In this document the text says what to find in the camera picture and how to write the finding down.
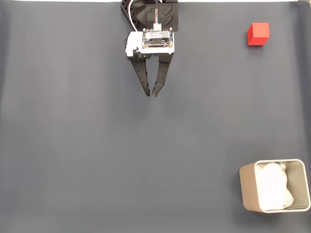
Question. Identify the red cube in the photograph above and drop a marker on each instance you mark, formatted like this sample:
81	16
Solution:
258	36

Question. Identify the beige metal box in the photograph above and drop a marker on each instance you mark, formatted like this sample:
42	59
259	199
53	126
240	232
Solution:
247	187

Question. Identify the dark grey table mat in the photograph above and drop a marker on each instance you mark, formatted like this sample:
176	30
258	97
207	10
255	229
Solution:
97	145

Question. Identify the white crumpled paper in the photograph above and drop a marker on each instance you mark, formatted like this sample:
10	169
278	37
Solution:
274	187

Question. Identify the white camera module with board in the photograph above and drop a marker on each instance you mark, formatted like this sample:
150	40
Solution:
158	36

